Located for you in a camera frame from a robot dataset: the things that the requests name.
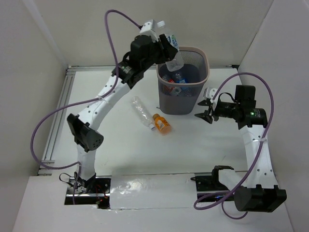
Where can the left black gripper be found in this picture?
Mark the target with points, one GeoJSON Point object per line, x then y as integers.
{"type": "Point", "coordinates": [163, 47]}

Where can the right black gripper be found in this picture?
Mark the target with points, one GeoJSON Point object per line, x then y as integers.
{"type": "Point", "coordinates": [205, 116]}

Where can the red label bottle red cap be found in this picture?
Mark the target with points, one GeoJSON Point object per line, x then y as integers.
{"type": "Point", "coordinates": [167, 78]}

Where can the blue label bottle white cap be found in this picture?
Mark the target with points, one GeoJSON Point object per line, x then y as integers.
{"type": "Point", "coordinates": [180, 92]}

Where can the orange juice bottle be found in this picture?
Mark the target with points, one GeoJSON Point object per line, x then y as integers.
{"type": "Point", "coordinates": [161, 124]}

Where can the clear unlabelled plastic bottle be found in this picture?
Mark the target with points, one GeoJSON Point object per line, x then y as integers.
{"type": "Point", "coordinates": [142, 112]}

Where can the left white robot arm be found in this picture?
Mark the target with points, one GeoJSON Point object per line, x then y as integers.
{"type": "Point", "coordinates": [84, 126]}

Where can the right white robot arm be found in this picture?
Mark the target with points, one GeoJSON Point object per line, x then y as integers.
{"type": "Point", "coordinates": [258, 190]}

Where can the grey mesh waste bin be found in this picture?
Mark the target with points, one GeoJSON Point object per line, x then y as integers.
{"type": "Point", "coordinates": [196, 70]}

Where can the white taped front panel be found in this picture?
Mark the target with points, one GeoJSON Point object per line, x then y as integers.
{"type": "Point", "coordinates": [156, 191]}

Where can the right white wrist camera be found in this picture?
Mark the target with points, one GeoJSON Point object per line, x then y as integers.
{"type": "Point", "coordinates": [209, 94]}

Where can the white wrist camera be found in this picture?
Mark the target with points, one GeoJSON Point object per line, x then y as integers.
{"type": "Point", "coordinates": [150, 29]}
{"type": "Point", "coordinates": [209, 94]}

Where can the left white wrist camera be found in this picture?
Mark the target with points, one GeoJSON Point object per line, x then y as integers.
{"type": "Point", "coordinates": [150, 29]}

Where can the aluminium frame rail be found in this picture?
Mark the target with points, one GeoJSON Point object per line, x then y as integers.
{"type": "Point", "coordinates": [129, 148]}

